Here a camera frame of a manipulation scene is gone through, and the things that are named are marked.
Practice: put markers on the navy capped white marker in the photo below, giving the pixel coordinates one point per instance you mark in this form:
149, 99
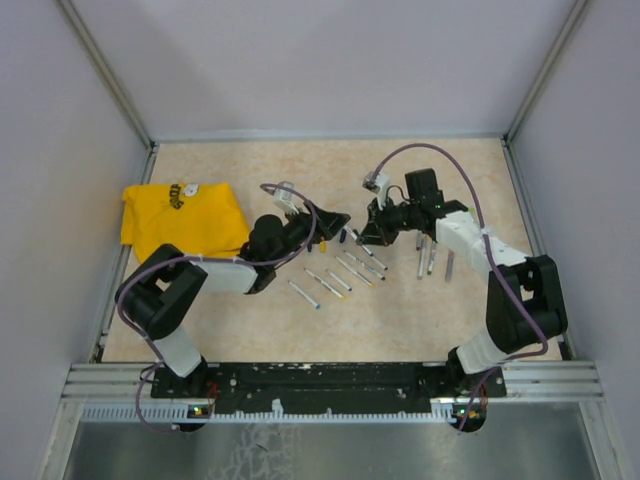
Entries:
357, 239

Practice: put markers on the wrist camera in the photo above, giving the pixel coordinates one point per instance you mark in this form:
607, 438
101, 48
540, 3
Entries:
379, 184
283, 197

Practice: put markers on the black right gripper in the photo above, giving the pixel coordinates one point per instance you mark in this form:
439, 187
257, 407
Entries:
376, 230

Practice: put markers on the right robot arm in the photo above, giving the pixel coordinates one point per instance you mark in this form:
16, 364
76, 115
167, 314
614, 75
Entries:
525, 303

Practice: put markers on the yellow t-shirt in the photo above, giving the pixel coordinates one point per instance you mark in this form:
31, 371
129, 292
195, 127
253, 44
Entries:
198, 219

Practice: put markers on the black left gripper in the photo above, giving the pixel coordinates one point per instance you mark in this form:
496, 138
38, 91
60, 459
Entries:
319, 223

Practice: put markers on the corner aluminium post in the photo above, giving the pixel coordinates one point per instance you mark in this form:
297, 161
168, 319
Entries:
105, 72
561, 42

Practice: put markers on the dark blue capped marker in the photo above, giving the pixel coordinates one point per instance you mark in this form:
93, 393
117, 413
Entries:
364, 265

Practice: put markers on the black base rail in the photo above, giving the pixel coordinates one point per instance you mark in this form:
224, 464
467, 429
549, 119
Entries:
318, 388

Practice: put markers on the yellow capped clear pen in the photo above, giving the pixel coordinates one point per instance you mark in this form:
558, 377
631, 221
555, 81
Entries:
354, 272

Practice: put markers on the purple grey marker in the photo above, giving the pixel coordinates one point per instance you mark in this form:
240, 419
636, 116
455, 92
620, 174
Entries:
449, 266

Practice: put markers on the blue eraser-cap white marker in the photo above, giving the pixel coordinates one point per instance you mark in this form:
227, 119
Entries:
339, 280

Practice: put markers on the dark green capped marker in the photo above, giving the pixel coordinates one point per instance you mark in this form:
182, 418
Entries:
431, 258

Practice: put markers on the right corner aluminium post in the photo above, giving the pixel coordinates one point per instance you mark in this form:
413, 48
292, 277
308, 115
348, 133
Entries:
561, 42

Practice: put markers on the left corner aluminium post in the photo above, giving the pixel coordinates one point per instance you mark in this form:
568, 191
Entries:
105, 72

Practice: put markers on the black eraser-cap white marker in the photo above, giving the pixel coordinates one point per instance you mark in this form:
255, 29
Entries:
375, 259

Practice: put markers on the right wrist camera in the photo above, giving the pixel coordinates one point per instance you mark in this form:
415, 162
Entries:
379, 184

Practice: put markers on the orange capped white marker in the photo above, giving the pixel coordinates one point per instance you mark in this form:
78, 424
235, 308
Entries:
422, 257

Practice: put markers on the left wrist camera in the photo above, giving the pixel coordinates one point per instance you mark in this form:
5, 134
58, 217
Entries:
283, 197

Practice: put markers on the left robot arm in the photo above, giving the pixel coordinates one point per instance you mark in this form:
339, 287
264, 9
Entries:
155, 299

